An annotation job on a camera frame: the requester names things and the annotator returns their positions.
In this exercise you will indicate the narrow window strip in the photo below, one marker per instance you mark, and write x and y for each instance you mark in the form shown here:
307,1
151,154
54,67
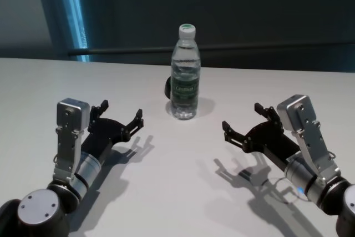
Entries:
75,26

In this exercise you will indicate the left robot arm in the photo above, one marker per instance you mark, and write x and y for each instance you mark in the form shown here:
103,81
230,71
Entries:
38,209

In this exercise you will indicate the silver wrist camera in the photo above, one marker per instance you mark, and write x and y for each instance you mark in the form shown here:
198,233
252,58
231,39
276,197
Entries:
299,112
72,115

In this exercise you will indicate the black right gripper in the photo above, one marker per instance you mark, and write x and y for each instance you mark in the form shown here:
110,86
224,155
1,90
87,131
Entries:
269,140

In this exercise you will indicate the dark horizontal railing bar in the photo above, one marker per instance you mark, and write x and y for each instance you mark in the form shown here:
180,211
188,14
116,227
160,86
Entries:
124,51

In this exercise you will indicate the clear green-label water bottle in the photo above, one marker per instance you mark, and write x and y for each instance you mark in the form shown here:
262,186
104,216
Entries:
185,81

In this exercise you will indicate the black round green-top button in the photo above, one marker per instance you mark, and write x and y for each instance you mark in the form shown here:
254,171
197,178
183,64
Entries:
167,88

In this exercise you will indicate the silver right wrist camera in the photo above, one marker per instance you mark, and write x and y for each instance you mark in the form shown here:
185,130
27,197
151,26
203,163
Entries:
299,112

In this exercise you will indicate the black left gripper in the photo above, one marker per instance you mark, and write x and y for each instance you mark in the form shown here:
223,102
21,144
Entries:
105,134

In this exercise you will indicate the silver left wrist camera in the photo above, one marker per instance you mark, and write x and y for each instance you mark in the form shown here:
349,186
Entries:
72,115

